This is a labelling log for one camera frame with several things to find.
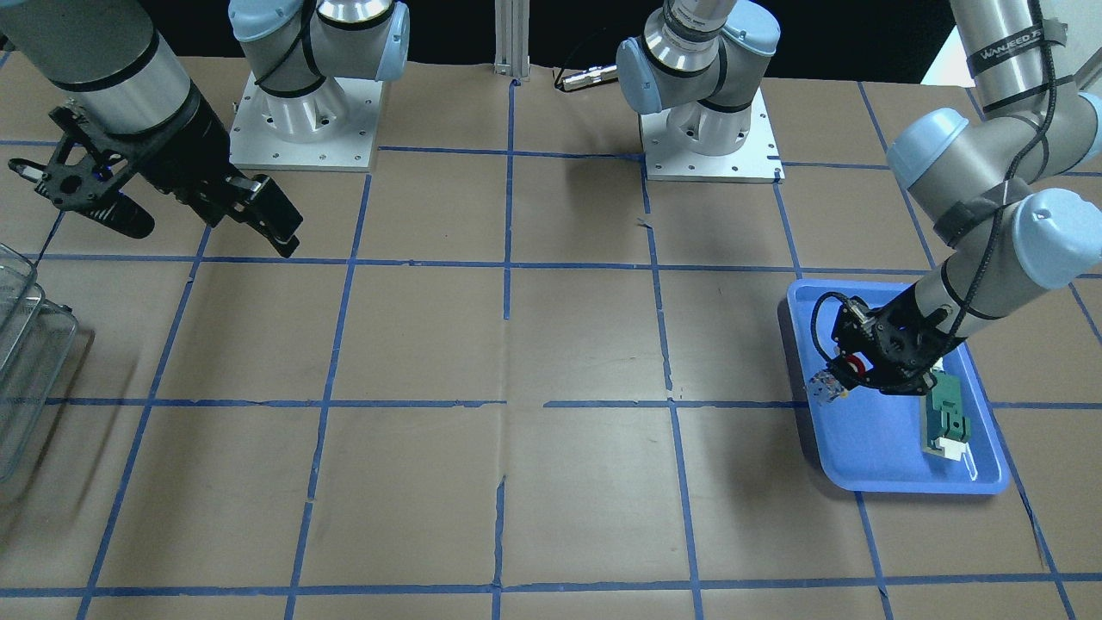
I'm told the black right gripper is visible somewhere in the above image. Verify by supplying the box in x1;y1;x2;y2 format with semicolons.
85;90;303;258

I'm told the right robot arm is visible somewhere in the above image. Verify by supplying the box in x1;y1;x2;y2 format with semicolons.
3;1;411;257

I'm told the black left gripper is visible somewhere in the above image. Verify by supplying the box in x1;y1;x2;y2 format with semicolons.
829;289;964;398

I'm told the aluminium frame post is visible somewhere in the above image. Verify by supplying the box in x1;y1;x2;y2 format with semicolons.
491;0;530;81

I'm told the red emergency stop button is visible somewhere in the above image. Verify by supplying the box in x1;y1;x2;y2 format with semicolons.
807;350;869;405

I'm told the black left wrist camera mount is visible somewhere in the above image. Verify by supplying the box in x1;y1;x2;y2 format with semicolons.
810;291;895;378

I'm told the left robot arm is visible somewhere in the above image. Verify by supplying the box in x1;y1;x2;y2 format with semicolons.
616;1;1099;401

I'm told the blue plastic tray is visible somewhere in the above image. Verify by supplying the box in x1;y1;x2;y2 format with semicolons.
782;279;1011;494

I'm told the green terminal block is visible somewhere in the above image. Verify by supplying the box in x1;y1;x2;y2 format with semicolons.
919;369;972;463

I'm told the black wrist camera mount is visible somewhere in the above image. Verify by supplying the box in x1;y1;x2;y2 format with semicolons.
8;104;158;214
810;291;895;378

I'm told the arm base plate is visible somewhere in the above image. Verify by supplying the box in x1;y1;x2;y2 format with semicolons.
229;77;387;173
639;90;786;183

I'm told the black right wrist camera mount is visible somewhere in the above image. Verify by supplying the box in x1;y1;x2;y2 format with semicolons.
8;104;158;214

